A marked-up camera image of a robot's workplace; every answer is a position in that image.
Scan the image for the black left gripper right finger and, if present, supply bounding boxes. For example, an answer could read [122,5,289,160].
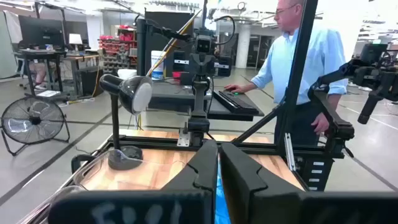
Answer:
[220,142,398,224]

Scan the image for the black keyboard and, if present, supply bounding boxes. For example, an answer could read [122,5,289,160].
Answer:
[213,89,260,115]

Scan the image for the black aluminium table frame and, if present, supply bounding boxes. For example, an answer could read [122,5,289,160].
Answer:
[70,0,346,191]

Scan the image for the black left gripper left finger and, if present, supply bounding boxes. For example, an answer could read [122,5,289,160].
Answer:
[48,139,219,224]

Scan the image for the white pot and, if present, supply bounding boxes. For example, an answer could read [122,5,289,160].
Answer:
[116,68,138,80]

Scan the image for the person's hand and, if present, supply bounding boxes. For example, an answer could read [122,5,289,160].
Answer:
[310,111,330,136]
[223,83,247,94]

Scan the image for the person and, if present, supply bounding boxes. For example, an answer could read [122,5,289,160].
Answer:
[29,61,48,91]
[223,0,349,147]

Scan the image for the white pillar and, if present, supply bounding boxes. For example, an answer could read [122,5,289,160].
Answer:
[234,23,251,69]

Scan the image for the red parts bin shelf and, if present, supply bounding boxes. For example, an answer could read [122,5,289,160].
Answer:
[98,24,138,75]

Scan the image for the clear plastic bin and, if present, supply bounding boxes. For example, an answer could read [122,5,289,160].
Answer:
[17,185,88,224]
[72,148,193,191]

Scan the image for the black box white labels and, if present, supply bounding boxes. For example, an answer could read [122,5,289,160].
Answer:
[302,155,335,192]

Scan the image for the large black monitor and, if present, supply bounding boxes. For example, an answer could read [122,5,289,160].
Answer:
[144,11,195,75]

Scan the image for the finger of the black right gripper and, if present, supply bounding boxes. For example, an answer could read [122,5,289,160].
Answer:
[356,91,384,126]

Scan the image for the wooden work table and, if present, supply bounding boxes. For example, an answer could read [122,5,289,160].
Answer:
[63,53,101,98]

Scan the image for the black work desk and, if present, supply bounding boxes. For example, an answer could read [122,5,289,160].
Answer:
[12,49,68,98]

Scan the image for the black standing desk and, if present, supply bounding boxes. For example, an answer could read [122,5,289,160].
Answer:
[147,81,266,122]

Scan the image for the black desk lamp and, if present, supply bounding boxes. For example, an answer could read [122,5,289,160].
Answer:
[98,73,154,171]

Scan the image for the blue sponge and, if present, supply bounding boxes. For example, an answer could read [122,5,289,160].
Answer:
[214,152,233,224]

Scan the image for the white bucket blue label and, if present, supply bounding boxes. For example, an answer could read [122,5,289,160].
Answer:
[150,49,167,81]

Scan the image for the black monitor pole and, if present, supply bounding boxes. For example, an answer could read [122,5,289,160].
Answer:
[136,17,147,77]

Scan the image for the black floor fan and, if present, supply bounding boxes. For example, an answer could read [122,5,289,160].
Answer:
[0,95,71,156]

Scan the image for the black computer monitor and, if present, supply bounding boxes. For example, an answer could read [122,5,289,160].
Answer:
[17,14,65,48]

